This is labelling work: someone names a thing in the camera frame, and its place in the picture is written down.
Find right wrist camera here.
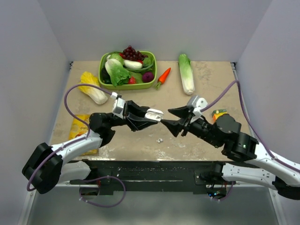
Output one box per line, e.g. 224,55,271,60
187,95,208,123

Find orange toy carrot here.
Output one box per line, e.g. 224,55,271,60
154,68,171,90

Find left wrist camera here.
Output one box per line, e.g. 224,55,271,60
111,92,126,119

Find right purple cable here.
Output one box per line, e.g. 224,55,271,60
200,80,300,202

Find green white napa cabbage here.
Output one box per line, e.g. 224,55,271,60
178,54,195,95

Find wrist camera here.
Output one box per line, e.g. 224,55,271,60
187,95,208,123
111,92,126,119

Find yellow Lays chip bag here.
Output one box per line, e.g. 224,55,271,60
69,114,98,156

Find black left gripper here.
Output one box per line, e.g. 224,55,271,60
109,100,158,132

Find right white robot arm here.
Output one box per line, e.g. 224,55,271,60
161,106,300,200

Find dark red toy grapes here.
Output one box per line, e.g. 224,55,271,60
119,45,148,61

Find orange sponge box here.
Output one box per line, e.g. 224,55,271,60
211,109,227,122

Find purple cable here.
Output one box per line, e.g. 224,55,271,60
200,80,300,202
26,83,127,209

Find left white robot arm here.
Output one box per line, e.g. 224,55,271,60
22,98,164,194

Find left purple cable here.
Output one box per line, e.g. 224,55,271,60
26,83,127,209

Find green toy lettuce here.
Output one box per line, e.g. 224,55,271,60
105,59,131,87

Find red toy strawberry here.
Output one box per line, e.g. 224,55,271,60
128,76,136,84

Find green plastic basket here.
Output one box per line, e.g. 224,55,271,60
97,51,157,90

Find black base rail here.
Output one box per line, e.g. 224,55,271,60
71,160,232,195

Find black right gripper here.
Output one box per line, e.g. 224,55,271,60
160,105,223,148

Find white toy radish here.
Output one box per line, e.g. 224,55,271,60
124,60,143,69

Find yellow toy cabbage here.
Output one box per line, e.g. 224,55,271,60
78,71,108,105

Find white earbud charging case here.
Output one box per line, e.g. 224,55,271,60
144,108,164,122

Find purple toy onion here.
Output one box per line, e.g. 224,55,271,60
142,71,155,83

